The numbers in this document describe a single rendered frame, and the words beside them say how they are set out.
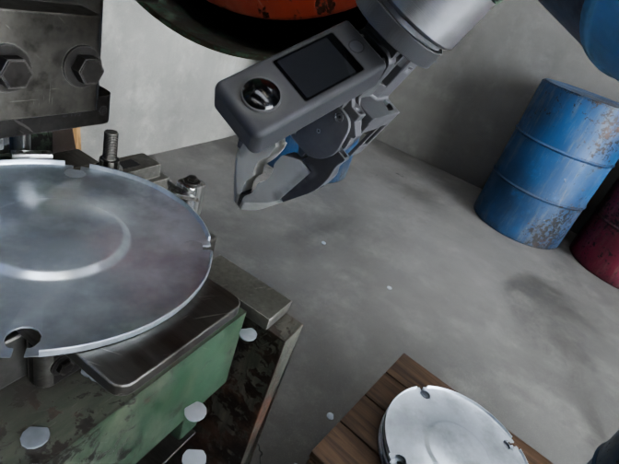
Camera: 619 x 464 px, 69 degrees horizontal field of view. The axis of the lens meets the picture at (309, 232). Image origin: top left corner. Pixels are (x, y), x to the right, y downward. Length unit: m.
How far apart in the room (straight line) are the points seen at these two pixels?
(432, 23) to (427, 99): 3.36
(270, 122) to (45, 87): 0.21
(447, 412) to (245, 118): 0.84
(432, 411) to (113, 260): 0.73
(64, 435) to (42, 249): 0.17
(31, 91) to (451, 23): 0.31
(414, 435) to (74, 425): 0.63
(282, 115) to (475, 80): 3.32
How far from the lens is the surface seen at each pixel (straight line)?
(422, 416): 0.98
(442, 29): 0.32
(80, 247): 0.46
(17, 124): 0.48
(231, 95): 0.29
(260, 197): 0.40
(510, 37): 3.55
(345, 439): 0.92
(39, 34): 0.41
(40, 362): 0.50
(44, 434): 0.50
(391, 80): 0.38
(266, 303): 0.65
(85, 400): 0.52
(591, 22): 0.26
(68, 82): 0.44
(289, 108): 0.29
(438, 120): 3.66
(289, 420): 1.35
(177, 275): 0.44
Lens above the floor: 1.06
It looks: 30 degrees down
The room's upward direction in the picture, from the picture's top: 19 degrees clockwise
